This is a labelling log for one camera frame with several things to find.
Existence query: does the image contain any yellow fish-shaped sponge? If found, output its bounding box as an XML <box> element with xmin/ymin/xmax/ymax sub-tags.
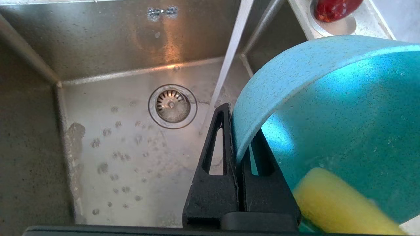
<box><xmin>293</xmin><ymin>168</ymin><xmax>407</xmax><ymax>235</ymax></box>

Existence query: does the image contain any round metal drain strainer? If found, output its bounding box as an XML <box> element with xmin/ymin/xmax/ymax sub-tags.
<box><xmin>148</xmin><ymin>84</ymin><xmax>198</xmax><ymax>129</ymax></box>

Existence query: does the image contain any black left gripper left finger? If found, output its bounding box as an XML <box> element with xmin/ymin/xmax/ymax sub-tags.
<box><xmin>183</xmin><ymin>103</ymin><xmax>239</xmax><ymax>229</ymax></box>

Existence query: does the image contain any blue plastic bowl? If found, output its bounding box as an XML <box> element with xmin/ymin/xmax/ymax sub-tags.
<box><xmin>231</xmin><ymin>35</ymin><xmax>420</xmax><ymax>234</ymax></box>

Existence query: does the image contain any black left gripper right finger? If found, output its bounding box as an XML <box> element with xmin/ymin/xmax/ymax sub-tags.
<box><xmin>220</xmin><ymin>129</ymin><xmax>301</xmax><ymax>231</ymax></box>

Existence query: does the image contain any small white dish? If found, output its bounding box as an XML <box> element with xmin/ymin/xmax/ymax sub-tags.
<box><xmin>310</xmin><ymin>0</ymin><xmax>357</xmax><ymax>36</ymax></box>

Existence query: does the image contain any dark red apple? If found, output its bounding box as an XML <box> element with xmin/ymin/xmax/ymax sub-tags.
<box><xmin>314</xmin><ymin>0</ymin><xmax>364</xmax><ymax>23</ymax></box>

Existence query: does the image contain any clear running water stream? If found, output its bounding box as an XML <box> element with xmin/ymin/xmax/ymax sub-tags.
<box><xmin>200</xmin><ymin>0</ymin><xmax>255</xmax><ymax>131</ymax></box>

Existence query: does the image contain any stainless steel sink basin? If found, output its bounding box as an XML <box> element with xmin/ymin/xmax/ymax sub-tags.
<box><xmin>0</xmin><ymin>0</ymin><xmax>310</xmax><ymax>228</ymax></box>

